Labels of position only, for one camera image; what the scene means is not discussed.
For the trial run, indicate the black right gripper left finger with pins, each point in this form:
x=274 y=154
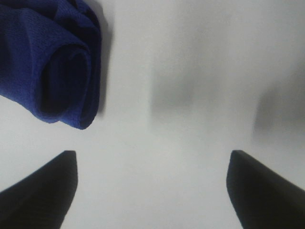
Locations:
x=42 y=199

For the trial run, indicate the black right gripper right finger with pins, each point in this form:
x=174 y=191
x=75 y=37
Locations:
x=262 y=199

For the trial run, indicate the blue microfibre towel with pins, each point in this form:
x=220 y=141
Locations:
x=50 y=59

